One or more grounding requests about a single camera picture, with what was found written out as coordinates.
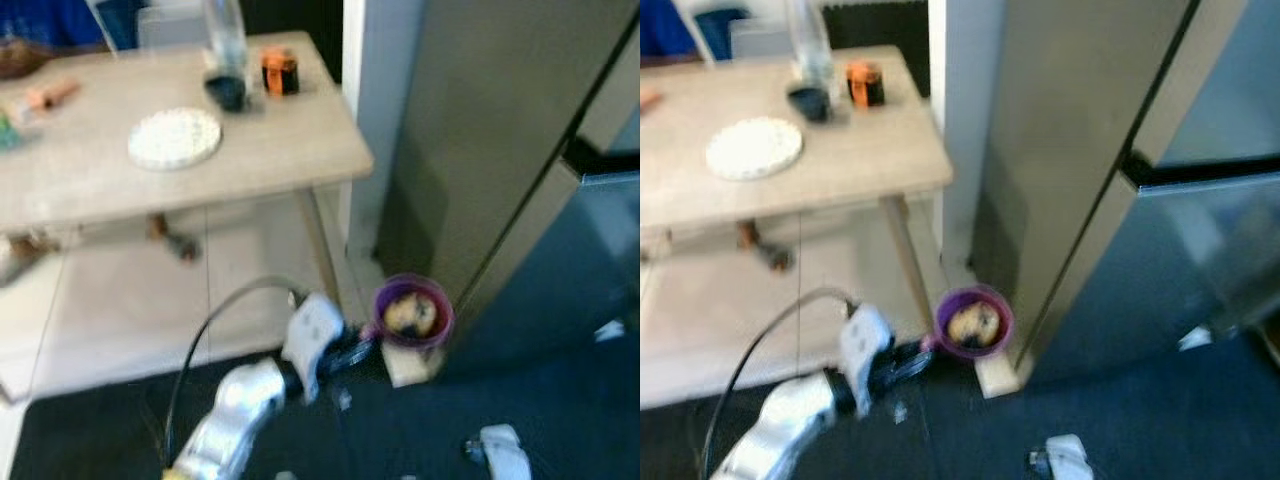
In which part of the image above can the purple cup with food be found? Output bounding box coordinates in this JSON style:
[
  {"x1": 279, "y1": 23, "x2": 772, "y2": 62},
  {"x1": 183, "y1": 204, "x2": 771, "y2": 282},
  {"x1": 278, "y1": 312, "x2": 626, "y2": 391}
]
[
  {"x1": 933, "y1": 285, "x2": 1015, "y2": 361},
  {"x1": 373, "y1": 275, "x2": 455, "y2": 350}
]

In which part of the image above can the pale fridge platform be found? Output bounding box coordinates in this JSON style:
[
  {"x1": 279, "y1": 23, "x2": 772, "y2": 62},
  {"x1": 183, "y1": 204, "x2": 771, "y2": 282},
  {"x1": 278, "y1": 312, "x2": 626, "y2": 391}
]
[
  {"x1": 383, "y1": 345, "x2": 441, "y2": 388},
  {"x1": 975, "y1": 352, "x2": 1021, "y2": 399}
]

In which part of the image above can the grey fridge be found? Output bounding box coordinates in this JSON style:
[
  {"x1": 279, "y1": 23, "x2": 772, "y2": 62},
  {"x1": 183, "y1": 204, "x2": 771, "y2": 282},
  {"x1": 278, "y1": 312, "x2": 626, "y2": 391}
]
[
  {"x1": 968, "y1": 0, "x2": 1280, "y2": 386},
  {"x1": 375, "y1": 0, "x2": 640, "y2": 383}
]

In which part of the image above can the black floor mat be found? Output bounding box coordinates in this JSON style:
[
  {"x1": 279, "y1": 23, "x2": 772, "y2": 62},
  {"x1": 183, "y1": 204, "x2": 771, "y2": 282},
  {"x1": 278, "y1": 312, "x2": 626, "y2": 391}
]
[
  {"x1": 640, "y1": 335, "x2": 1280, "y2": 480},
  {"x1": 10, "y1": 330, "x2": 640, "y2": 480}
]

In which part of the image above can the floral print plate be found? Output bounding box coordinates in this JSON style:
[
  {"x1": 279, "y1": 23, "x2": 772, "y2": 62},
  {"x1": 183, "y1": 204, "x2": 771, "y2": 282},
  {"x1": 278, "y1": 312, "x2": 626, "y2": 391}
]
[
  {"x1": 128, "y1": 107, "x2": 222, "y2": 171},
  {"x1": 705, "y1": 117, "x2": 804, "y2": 182}
]

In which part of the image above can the dark green cup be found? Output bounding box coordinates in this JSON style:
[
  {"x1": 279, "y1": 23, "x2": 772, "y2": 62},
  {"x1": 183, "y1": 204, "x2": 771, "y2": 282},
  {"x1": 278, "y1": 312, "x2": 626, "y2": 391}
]
[
  {"x1": 787, "y1": 85, "x2": 831, "y2": 124},
  {"x1": 204, "y1": 72, "x2": 249, "y2": 113}
]

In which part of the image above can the orange black device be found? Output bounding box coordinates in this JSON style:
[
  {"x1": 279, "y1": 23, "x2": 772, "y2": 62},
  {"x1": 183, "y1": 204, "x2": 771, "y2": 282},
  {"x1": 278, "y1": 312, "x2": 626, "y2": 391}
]
[
  {"x1": 845, "y1": 60, "x2": 886, "y2": 109},
  {"x1": 261, "y1": 47, "x2": 301, "y2": 98}
]

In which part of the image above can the black foam puzzle mat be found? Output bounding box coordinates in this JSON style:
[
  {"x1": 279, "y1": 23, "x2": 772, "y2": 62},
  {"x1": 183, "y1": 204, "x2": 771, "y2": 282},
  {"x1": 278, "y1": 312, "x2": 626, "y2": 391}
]
[
  {"x1": 822, "y1": 0, "x2": 931, "y2": 96},
  {"x1": 240, "y1": 0, "x2": 343, "y2": 83}
]

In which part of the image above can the tall clear plastic bottle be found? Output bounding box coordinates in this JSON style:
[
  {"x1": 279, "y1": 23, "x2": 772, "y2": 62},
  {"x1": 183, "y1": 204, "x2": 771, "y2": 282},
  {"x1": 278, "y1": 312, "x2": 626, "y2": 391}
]
[
  {"x1": 785, "y1": 0, "x2": 833, "y2": 93},
  {"x1": 203, "y1": 0, "x2": 249, "y2": 86}
]

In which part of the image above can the grey chair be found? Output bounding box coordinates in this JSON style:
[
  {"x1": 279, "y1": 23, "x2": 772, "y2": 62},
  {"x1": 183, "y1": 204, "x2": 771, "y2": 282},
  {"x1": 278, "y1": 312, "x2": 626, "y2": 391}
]
[
  {"x1": 730, "y1": 18, "x2": 801, "y2": 59},
  {"x1": 135, "y1": 5, "x2": 211, "y2": 49}
]

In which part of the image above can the blue bin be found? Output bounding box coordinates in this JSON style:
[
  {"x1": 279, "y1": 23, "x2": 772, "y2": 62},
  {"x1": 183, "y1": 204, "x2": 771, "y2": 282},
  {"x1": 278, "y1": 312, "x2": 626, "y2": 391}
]
[{"x1": 695, "y1": 8, "x2": 751, "y2": 61}]

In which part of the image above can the person in blue shirt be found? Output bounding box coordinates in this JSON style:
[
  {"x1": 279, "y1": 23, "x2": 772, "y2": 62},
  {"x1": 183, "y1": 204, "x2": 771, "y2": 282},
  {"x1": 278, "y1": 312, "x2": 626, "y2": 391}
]
[
  {"x1": 640, "y1": 0, "x2": 796, "y2": 273},
  {"x1": 0, "y1": 0, "x2": 201, "y2": 286}
]

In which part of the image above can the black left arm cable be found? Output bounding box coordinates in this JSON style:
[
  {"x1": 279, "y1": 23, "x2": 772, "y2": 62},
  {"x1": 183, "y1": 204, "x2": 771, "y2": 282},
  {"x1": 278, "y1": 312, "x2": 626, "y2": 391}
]
[
  {"x1": 165, "y1": 277, "x2": 306, "y2": 466},
  {"x1": 700, "y1": 288, "x2": 861, "y2": 471}
]

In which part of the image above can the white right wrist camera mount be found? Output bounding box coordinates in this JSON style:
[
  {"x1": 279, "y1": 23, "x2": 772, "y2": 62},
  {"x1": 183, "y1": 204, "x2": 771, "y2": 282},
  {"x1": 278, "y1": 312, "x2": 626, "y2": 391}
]
[
  {"x1": 1030, "y1": 434, "x2": 1096, "y2": 480},
  {"x1": 465, "y1": 424, "x2": 533, "y2": 480}
]

